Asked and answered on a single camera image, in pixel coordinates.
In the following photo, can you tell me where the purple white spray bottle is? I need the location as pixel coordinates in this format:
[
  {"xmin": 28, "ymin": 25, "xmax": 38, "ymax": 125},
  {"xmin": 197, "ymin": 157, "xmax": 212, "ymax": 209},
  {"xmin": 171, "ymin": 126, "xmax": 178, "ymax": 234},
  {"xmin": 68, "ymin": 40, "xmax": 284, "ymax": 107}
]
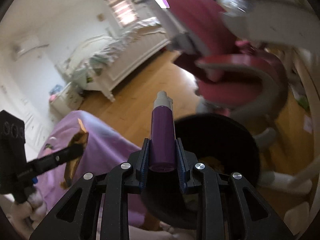
[{"xmin": 149, "ymin": 90, "xmax": 175, "ymax": 172}]

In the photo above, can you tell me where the gold brown wrapper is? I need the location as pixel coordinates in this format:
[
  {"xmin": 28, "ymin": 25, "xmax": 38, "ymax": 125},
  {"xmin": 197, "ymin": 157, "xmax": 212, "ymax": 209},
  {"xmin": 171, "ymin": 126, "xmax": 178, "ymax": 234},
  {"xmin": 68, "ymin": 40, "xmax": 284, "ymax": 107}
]
[{"xmin": 60, "ymin": 118, "xmax": 89, "ymax": 189}]

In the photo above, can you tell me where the black trash bin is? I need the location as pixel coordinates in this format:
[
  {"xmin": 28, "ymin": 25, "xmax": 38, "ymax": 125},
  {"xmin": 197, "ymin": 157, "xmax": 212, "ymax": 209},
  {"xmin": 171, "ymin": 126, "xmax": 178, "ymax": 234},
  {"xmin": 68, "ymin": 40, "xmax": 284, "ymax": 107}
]
[{"xmin": 141, "ymin": 113, "xmax": 260, "ymax": 230}]

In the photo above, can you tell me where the purple round tablecloth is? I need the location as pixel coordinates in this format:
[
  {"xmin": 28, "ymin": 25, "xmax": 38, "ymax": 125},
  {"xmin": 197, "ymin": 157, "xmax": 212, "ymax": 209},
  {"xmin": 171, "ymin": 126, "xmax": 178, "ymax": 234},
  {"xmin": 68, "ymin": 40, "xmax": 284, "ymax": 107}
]
[{"xmin": 36, "ymin": 111, "xmax": 140, "ymax": 211}]

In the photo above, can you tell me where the white nightstand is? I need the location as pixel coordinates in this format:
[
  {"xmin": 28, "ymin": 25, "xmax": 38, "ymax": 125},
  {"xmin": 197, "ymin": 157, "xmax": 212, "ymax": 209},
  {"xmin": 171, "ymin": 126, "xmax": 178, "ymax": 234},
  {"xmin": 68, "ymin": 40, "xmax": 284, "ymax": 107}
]
[{"xmin": 50, "ymin": 82, "xmax": 84, "ymax": 116}]

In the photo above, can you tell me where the pink grey desk chair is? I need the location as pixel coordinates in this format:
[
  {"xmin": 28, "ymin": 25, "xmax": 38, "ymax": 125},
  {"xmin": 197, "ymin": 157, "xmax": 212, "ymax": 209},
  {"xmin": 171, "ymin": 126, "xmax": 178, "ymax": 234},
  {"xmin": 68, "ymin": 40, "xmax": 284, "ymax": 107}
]
[{"xmin": 150, "ymin": 0, "xmax": 288, "ymax": 151}]

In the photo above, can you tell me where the white wooden bed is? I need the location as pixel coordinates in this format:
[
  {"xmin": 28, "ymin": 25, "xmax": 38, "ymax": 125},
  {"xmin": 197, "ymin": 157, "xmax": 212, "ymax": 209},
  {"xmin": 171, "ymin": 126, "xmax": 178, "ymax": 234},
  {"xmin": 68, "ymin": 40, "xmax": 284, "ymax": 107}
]
[{"xmin": 57, "ymin": 17, "xmax": 169, "ymax": 102}]

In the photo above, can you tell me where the white air conditioner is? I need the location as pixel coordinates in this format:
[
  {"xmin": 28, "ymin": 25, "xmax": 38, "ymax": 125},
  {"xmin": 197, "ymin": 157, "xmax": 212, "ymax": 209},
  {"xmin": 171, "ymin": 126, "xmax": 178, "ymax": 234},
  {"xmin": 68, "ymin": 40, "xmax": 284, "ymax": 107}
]
[{"xmin": 12, "ymin": 35, "xmax": 49, "ymax": 59}]

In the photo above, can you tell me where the left window with blind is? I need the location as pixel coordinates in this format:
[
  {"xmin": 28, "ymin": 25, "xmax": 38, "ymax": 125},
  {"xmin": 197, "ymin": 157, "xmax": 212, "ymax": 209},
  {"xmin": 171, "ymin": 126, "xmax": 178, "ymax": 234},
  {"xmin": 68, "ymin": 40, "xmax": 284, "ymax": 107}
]
[{"xmin": 104, "ymin": 0, "xmax": 139, "ymax": 28}]

